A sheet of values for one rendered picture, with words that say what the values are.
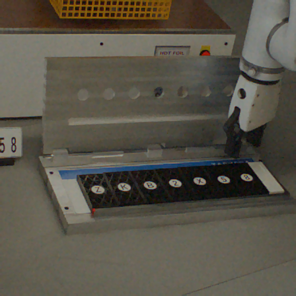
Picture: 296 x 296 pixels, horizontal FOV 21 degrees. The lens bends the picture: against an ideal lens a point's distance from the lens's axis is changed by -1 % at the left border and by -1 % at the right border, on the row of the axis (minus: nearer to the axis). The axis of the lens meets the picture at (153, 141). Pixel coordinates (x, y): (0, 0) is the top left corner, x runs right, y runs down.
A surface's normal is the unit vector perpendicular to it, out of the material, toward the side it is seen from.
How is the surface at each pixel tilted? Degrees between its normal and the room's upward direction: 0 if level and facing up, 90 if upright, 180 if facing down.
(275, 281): 0
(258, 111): 90
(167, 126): 76
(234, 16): 0
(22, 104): 90
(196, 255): 0
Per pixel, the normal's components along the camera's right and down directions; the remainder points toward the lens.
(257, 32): -0.81, 0.19
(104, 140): 0.37, 0.32
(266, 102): 0.72, 0.46
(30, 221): 0.16, -0.85
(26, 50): 0.34, 0.53
